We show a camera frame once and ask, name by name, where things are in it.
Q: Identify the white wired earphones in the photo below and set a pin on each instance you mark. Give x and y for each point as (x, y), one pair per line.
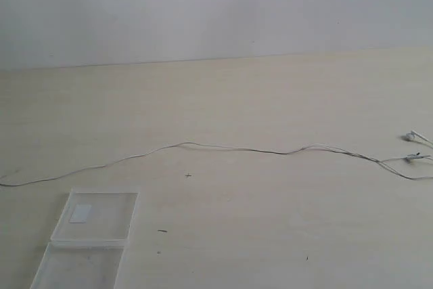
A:
(383, 164)

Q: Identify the white label in case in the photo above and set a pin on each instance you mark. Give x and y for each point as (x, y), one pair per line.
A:
(80, 213)

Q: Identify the clear plastic case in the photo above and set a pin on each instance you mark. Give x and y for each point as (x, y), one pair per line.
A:
(88, 255)

